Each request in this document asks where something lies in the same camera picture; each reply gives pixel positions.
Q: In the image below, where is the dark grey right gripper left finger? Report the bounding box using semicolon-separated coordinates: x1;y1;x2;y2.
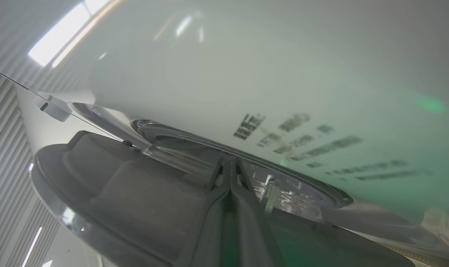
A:
180;159;231;267

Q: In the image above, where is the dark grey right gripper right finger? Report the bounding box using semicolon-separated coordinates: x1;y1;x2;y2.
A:
232;160;284;267

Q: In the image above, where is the round dark washing machine door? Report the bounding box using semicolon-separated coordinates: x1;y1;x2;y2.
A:
30;130;414;267

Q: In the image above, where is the cream perforated laundry basket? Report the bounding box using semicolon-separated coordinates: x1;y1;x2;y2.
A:
375;241;448;267

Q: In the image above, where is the white front-load washing machine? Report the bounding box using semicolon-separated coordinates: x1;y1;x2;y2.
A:
15;0;449;267

